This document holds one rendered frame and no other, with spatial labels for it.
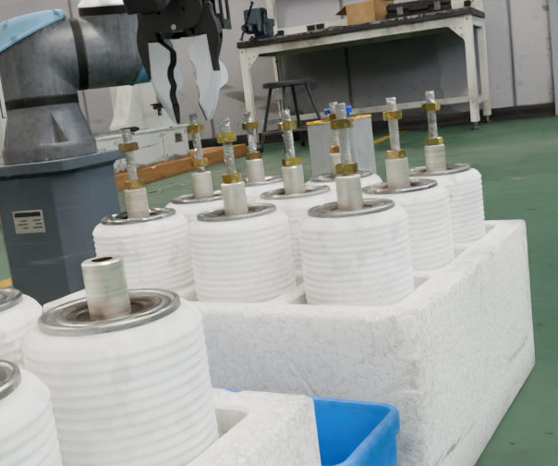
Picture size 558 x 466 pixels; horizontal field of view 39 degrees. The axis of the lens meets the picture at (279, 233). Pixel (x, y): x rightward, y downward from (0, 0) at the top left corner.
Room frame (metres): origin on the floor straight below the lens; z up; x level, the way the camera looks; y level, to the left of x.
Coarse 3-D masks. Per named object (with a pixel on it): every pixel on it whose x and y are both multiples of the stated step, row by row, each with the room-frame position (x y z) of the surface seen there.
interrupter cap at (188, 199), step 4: (216, 192) 0.92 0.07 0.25; (220, 192) 0.92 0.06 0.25; (180, 196) 0.92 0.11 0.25; (184, 196) 0.92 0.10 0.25; (188, 196) 0.92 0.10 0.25; (192, 196) 0.92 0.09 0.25; (216, 196) 0.88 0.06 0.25; (220, 196) 0.87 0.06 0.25; (172, 200) 0.89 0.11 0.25; (176, 200) 0.89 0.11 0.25; (180, 200) 0.89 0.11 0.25; (184, 200) 0.88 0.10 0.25; (188, 200) 0.87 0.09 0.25; (192, 200) 0.87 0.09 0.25; (196, 200) 0.86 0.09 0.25; (200, 200) 0.86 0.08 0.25; (204, 200) 0.86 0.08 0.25; (208, 200) 0.86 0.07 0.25; (212, 200) 0.86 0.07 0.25; (216, 200) 0.87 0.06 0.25
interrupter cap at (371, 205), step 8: (368, 200) 0.71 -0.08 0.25; (376, 200) 0.70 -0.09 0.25; (384, 200) 0.69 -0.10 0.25; (392, 200) 0.68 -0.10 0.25; (312, 208) 0.69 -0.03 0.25; (320, 208) 0.69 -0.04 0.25; (328, 208) 0.69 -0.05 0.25; (336, 208) 0.69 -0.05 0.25; (368, 208) 0.65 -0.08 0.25; (376, 208) 0.65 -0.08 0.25; (384, 208) 0.65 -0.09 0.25; (312, 216) 0.66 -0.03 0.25; (320, 216) 0.66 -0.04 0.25; (328, 216) 0.65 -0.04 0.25; (336, 216) 0.65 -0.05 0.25; (344, 216) 0.64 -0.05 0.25
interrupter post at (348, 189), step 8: (352, 176) 0.67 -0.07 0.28; (336, 184) 0.68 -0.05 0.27; (344, 184) 0.67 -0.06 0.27; (352, 184) 0.67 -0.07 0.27; (360, 184) 0.68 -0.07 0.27; (336, 192) 0.68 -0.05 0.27; (344, 192) 0.67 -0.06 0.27; (352, 192) 0.67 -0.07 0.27; (360, 192) 0.67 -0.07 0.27; (344, 200) 0.67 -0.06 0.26; (352, 200) 0.67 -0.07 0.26; (360, 200) 0.67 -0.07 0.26; (344, 208) 0.67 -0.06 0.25; (352, 208) 0.67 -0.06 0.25; (360, 208) 0.67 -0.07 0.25
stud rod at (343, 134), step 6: (336, 108) 0.68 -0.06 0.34; (342, 108) 0.68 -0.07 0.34; (336, 114) 0.68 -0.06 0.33; (342, 114) 0.67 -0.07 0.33; (342, 132) 0.67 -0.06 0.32; (348, 132) 0.68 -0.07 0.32; (342, 138) 0.68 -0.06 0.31; (348, 138) 0.68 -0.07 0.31; (342, 144) 0.68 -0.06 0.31; (348, 144) 0.68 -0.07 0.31; (342, 150) 0.68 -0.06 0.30; (348, 150) 0.68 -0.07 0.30; (342, 156) 0.68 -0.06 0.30; (348, 156) 0.68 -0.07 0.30; (342, 162) 0.68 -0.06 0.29; (348, 162) 0.68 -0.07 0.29; (348, 174) 0.67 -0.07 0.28
